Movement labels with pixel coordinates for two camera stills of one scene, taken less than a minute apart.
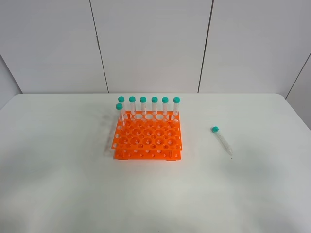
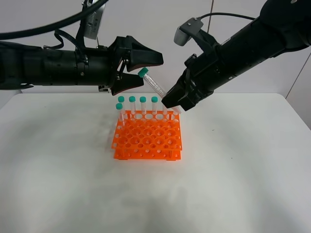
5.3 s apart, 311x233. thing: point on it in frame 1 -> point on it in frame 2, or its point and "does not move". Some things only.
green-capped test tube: [215, 130] -> [142, 74]
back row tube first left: [121, 99] does not move
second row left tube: [119, 107] does not move
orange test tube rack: [148, 135] does not move
